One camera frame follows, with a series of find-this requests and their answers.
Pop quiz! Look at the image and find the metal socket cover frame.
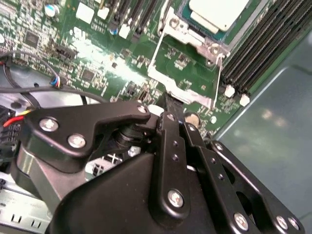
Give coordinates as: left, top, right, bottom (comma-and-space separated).
147, 33, 224, 110

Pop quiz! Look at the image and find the silver CPU plate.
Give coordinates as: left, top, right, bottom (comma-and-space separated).
177, 0, 263, 46

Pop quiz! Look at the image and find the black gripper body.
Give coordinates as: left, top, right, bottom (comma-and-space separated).
48, 153, 231, 234

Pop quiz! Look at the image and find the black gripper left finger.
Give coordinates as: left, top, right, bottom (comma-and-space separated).
10, 92, 191, 221

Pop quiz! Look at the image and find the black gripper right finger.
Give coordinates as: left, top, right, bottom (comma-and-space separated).
181, 121, 306, 234

